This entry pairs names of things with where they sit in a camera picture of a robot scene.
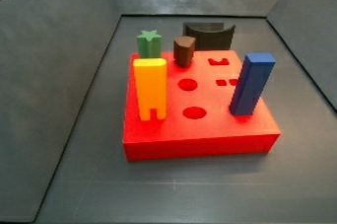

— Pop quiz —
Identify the red peg board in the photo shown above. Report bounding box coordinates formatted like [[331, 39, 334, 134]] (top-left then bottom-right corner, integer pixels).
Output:
[[122, 50, 281, 161]]

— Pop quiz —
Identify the blue rectangular block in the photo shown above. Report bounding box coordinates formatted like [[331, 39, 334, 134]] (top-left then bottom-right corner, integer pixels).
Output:
[[229, 52, 277, 115]]

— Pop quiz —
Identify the green star block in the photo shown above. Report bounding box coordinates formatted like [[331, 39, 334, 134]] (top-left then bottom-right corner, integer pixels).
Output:
[[137, 31, 162, 58]]

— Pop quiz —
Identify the yellow arch block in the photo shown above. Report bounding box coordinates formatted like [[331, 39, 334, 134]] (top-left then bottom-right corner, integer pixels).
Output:
[[133, 58, 168, 120]]

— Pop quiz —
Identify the brown rounded block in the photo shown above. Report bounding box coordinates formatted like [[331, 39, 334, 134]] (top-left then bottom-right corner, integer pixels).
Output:
[[173, 37, 196, 68]]

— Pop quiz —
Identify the black curved holder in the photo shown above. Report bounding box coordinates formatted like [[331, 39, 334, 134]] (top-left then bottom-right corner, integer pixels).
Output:
[[182, 22, 236, 50]]

